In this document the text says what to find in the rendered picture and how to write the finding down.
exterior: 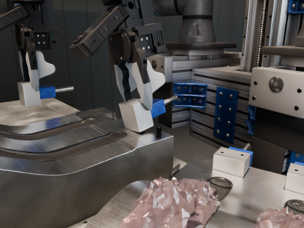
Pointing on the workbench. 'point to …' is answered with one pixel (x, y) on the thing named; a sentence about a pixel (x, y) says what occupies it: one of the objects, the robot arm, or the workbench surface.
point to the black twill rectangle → (174, 171)
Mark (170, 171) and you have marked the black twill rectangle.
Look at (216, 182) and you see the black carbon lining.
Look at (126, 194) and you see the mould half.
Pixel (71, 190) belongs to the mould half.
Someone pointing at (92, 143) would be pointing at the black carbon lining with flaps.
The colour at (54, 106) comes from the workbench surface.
